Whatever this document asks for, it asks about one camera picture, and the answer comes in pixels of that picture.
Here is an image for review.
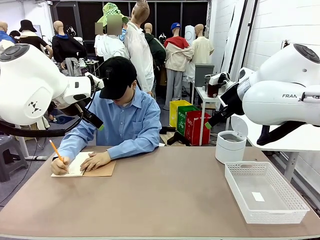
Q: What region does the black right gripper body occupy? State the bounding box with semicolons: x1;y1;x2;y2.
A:
219;83;245;117

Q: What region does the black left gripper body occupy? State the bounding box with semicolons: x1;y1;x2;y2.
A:
81;108;104;129

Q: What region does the orange pencil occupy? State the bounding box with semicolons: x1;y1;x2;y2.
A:
48;139;70;174

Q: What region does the brown glass jar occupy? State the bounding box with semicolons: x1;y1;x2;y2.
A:
207;83;220;99

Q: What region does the person's left hand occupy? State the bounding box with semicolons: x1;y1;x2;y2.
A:
79;151;112;173

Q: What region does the mannequin with blue top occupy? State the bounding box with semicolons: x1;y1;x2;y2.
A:
0;21;16;50

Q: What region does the black baseball cap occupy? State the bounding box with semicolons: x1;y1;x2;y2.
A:
99;56;138;100

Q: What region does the bald mannequin black hoodie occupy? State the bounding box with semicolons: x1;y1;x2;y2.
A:
51;20;88;70

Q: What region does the white table leg frame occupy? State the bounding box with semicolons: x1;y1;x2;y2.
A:
14;136;48;161

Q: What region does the person's right hand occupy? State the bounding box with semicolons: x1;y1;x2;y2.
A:
51;156;72;176

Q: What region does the mannequin blue cap red jacket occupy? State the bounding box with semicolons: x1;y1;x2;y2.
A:
163;22;195;111

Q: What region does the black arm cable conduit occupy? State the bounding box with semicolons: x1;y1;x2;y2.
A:
0;109;85;138
256;121;306;147

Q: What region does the mannequin dark green hoodie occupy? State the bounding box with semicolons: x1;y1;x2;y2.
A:
143;22;167;76

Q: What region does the person in blue shirt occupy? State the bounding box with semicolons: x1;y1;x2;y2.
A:
56;56;162;162

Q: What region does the large white side table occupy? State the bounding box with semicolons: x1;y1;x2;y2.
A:
231;113;320;182

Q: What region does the white oval fan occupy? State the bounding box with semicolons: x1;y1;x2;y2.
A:
184;24;197;47

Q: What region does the white round lidded trash bin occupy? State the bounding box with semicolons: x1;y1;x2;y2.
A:
215;115;249;165

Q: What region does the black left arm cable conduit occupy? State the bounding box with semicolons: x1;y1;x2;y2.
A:
0;109;85;138

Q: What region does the red recycling bin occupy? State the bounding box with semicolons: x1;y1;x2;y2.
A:
184;110;212;147

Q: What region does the yellow recycling bin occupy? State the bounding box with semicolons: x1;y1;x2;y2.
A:
169;99;193;128

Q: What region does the black slanted pole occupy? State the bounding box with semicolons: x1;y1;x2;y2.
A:
238;0;258;76

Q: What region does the tall mannequin white shirt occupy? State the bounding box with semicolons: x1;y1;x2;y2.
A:
124;0;156;97

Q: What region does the mannequin with black bucket hat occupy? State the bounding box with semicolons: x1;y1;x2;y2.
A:
15;19;54;60

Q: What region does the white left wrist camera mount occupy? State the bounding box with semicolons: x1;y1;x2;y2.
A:
84;71;105;90

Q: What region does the spiral notebook kraft cover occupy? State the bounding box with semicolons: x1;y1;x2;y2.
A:
50;151;117;178

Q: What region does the mannequin cream shirt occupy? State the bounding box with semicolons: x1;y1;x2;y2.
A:
191;23;215;65

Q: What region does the white perforated plastic basket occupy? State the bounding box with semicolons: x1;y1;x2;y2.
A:
224;161;311;225

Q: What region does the grey box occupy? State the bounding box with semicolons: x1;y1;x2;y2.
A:
194;63;215;88

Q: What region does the grey plastic stool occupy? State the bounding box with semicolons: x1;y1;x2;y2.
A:
0;134;30;183

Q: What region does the black floor stand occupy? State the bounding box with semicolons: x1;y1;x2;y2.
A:
166;129;191;147

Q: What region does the person's left forearm blue sleeve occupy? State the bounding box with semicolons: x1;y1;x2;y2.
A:
107;138;157;161

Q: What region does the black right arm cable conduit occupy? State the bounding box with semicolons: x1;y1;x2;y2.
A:
256;121;306;147

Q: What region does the green recycling bin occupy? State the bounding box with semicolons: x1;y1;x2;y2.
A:
176;104;201;137

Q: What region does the figure with green checkered hat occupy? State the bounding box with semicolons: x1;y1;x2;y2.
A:
96;2;131;61

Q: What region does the person in white t-shirt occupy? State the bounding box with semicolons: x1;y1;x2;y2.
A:
93;22;110;58

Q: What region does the white rectangular label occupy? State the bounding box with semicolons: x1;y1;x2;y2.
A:
251;191;265;203

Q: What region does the black box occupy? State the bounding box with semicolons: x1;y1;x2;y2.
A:
159;126;177;135

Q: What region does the small white table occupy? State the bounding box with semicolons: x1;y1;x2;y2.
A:
192;86;227;146

